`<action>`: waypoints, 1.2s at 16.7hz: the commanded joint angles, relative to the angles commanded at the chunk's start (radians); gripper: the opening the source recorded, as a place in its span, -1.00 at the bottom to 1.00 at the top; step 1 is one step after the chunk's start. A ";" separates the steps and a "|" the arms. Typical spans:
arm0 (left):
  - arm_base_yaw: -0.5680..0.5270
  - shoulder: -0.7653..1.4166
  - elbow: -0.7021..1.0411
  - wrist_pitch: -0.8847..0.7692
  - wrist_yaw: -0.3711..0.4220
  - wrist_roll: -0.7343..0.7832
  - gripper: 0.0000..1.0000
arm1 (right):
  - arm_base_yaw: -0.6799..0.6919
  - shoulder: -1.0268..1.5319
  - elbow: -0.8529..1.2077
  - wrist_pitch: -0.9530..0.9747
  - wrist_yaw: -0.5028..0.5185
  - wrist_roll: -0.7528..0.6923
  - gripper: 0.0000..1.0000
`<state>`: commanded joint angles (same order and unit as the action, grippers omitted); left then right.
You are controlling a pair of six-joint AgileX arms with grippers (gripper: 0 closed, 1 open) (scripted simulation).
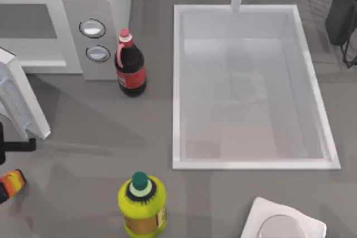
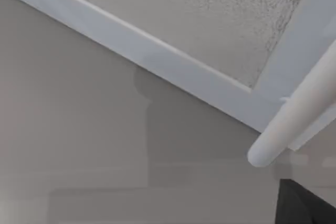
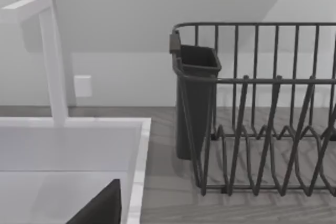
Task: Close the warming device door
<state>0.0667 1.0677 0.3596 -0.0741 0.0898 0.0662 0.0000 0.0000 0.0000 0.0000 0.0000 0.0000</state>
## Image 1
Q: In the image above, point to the white microwave door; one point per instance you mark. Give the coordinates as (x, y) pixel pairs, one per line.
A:
(26, 101)

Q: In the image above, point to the dark cola bottle red label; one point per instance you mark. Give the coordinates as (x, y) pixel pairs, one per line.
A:
(131, 65)

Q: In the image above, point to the pale microwave oven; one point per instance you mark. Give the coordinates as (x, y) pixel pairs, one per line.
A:
(74, 8)

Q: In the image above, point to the round grey microwave knob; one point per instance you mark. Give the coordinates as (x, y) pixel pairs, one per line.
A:
(98, 53)
(92, 28)

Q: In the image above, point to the yellow-green bottle green cap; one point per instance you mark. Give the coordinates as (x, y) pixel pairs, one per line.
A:
(142, 207)

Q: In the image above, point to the white square kitchen scale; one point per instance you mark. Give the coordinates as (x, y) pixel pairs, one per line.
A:
(279, 218)

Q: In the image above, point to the white sink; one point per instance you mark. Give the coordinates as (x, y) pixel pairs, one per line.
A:
(251, 87)

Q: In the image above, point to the orange and black bottle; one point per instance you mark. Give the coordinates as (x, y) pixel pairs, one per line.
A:
(12, 183)

